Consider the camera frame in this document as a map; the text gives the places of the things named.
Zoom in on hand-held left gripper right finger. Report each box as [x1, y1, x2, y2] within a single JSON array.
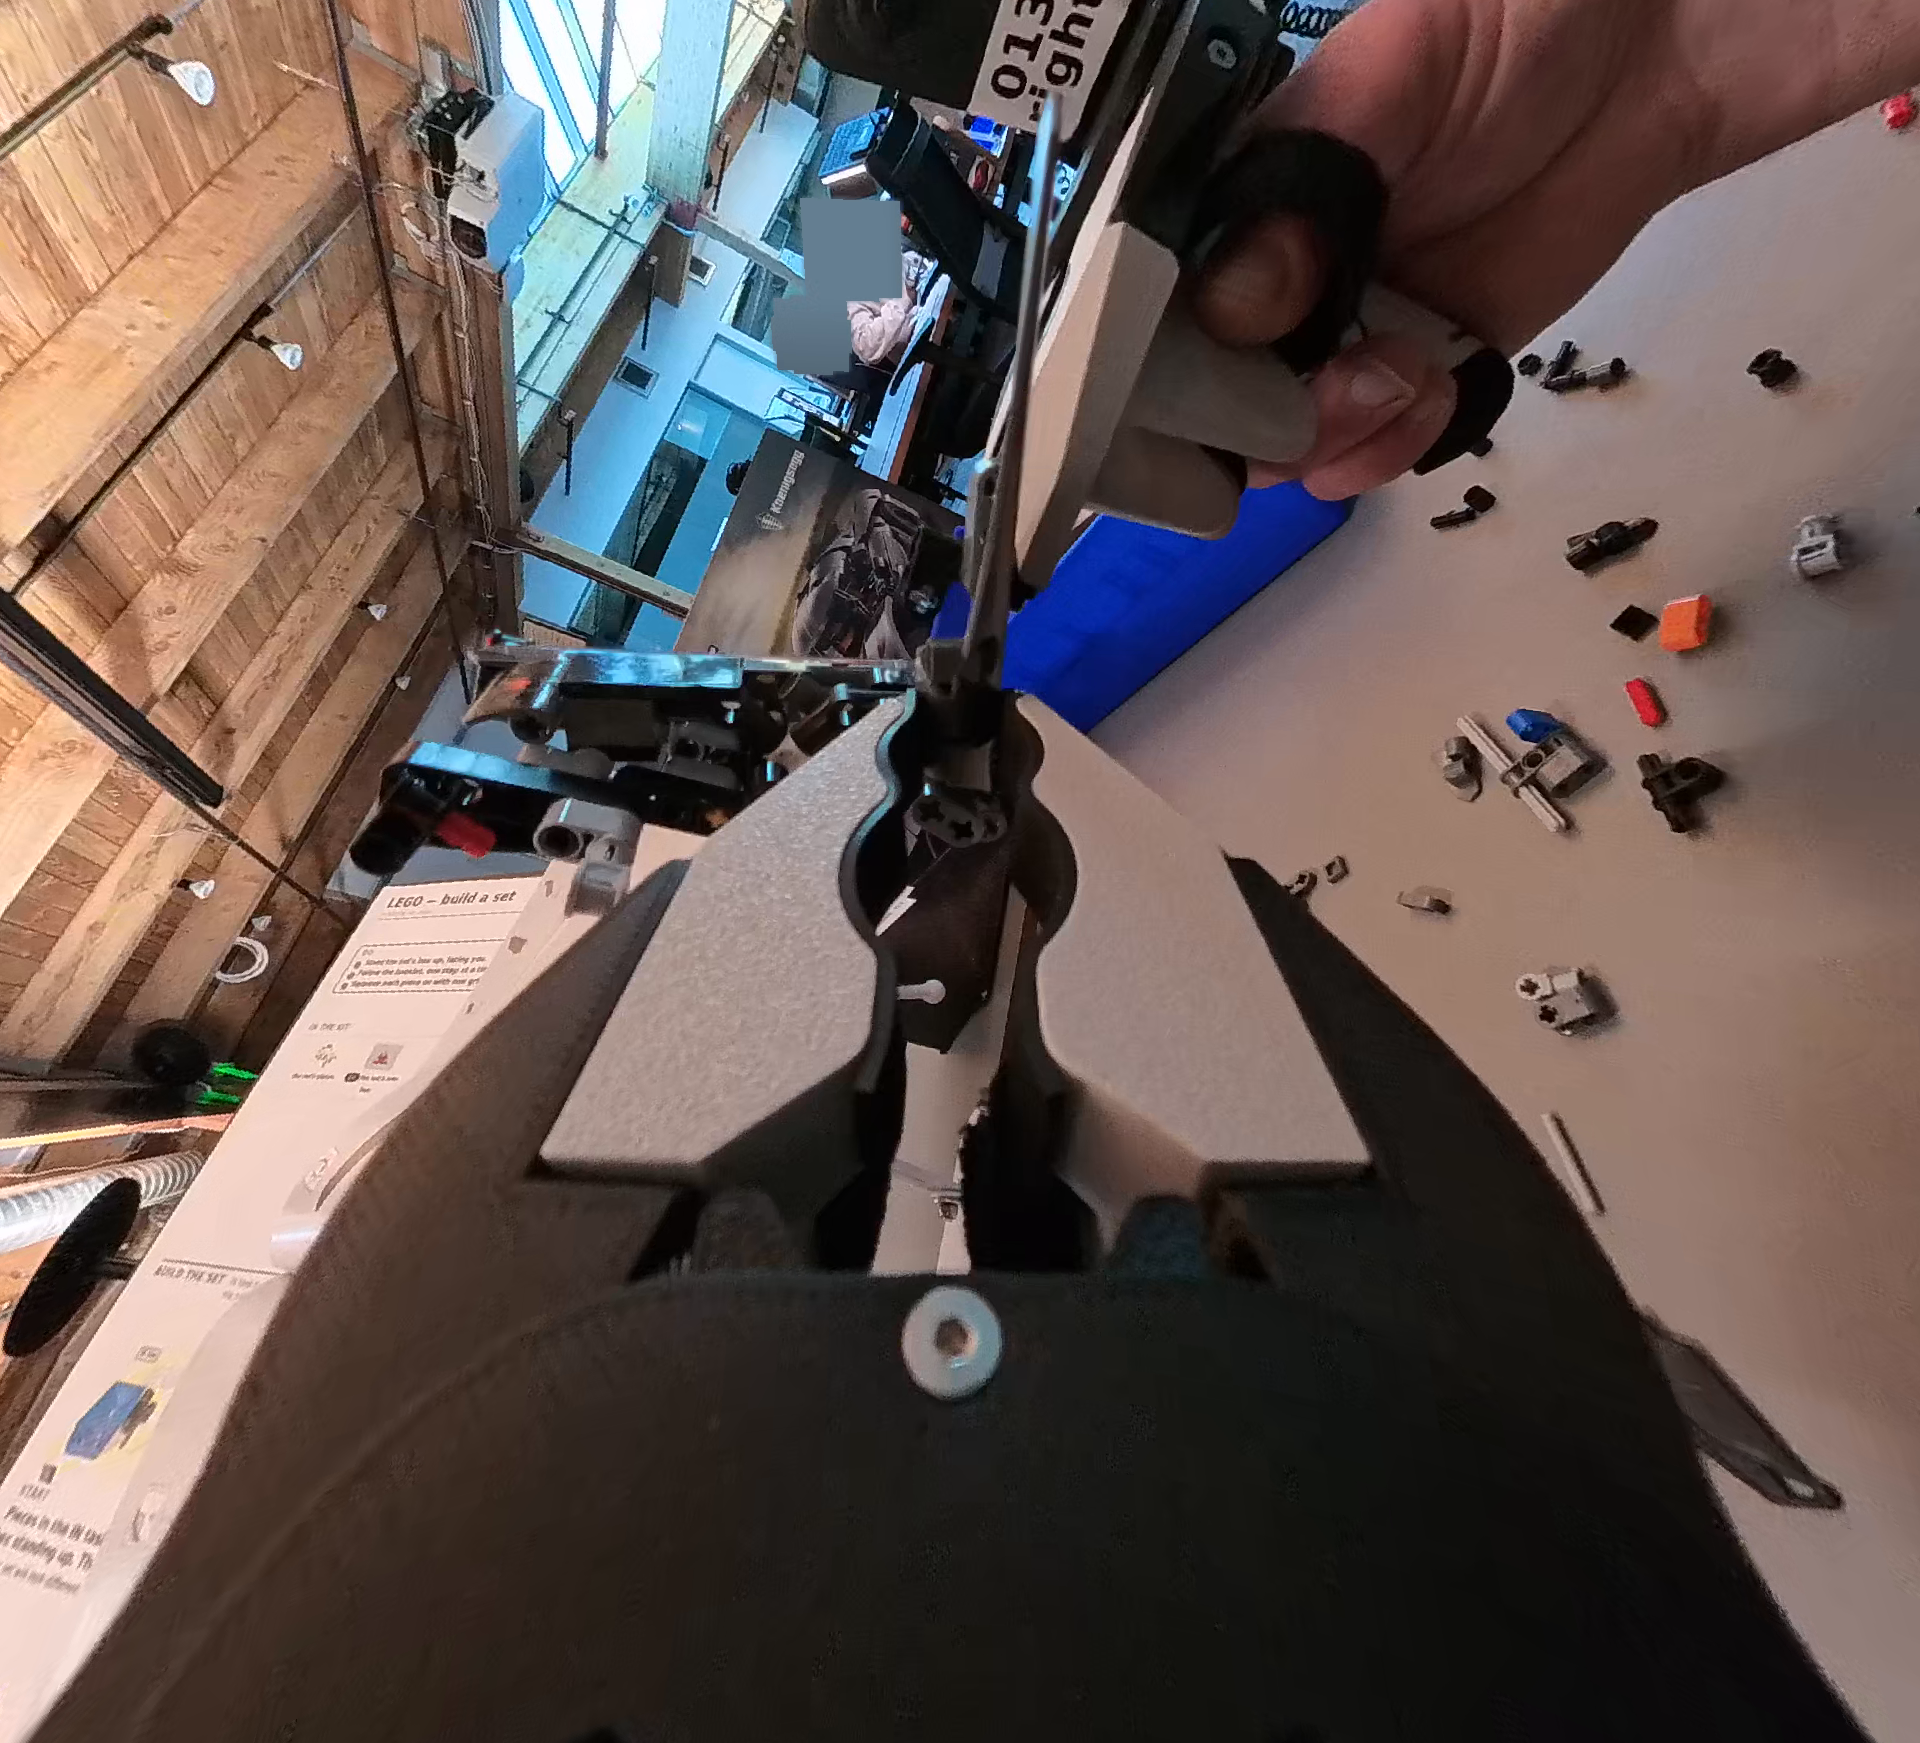
[[989, 696, 1371, 1270]]

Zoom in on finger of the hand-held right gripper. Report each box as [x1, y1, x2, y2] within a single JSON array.
[[989, 221, 1190, 592]]

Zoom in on grey black lego subassembly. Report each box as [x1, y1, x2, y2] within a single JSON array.
[[350, 636, 1052, 1059]]

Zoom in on white security camera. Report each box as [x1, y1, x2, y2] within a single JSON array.
[[417, 84, 545, 268]]

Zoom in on scattered loose lego pieces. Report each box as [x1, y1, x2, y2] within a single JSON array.
[[1288, 91, 1920, 1220]]

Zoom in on person's right hand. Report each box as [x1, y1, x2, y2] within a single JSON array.
[[1196, 0, 1920, 502]]

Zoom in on long black lego panel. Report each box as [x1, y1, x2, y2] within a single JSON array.
[[958, 91, 1070, 724]]

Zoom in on dark grey lego wing panel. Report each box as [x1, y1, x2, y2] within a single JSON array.
[[1642, 1305, 1844, 1514]]

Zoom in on dark lego set box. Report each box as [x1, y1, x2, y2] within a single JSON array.
[[694, 424, 967, 669]]

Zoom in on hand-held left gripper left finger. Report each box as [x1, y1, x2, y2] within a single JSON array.
[[536, 696, 924, 1273]]

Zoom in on white instruction sheet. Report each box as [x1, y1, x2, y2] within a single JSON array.
[[0, 857, 638, 1646]]

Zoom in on blue plastic bin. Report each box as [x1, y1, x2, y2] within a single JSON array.
[[1003, 484, 1360, 734]]

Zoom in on silver air duct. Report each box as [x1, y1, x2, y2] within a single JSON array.
[[0, 1142, 206, 1256]]

